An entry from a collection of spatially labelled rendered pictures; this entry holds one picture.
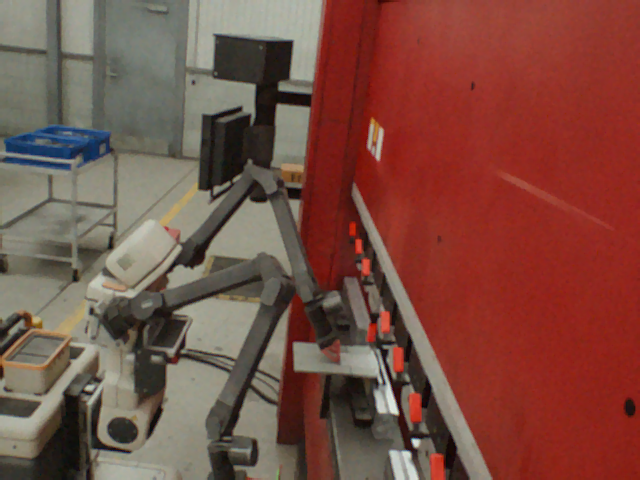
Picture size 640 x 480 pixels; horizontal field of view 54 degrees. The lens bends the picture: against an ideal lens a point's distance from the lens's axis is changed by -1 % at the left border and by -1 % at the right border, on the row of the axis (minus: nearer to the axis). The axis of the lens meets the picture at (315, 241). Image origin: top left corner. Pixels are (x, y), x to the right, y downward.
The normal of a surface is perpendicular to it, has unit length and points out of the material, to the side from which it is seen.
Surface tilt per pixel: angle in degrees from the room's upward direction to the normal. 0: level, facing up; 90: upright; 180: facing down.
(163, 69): 90
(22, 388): 92
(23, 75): 90
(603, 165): 90
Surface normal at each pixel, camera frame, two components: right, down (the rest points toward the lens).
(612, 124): -0.99, -0.09
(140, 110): -0.04, 0.32
